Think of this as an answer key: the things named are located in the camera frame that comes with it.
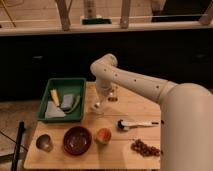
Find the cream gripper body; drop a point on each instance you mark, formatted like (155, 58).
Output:
(102, 98)

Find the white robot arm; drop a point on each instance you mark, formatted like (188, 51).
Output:
(186, 114)

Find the white paper cup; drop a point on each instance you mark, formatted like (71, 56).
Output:
(97, 111)

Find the orange topped small cup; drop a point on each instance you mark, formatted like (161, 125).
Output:
(103, 135)

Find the small metal cup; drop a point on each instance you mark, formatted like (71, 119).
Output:
(44, 143)

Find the brown wooden block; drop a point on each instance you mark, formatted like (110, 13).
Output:
(113, 95)

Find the green chili pepper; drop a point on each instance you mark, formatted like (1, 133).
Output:
(77, 101)

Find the grey sponge block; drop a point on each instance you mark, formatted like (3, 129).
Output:
(67, 101)

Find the green plastic tray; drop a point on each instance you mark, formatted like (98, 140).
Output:
(75, 86)

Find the yellow tube in tray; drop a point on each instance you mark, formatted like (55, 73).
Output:
(55, 97)

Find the dark red bowl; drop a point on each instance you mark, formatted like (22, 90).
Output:
(77, 140)

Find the grey folded cloth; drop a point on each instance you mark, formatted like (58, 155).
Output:
(52, 111)

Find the bunch of brown grapes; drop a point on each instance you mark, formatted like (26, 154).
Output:
(143, 149)

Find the green object on shelf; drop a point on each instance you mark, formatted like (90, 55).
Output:
(96, 21)

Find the black pole left of table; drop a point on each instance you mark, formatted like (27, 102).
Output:
(18, 141)

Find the white handled brush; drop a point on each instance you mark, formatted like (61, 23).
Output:
(126, 125)

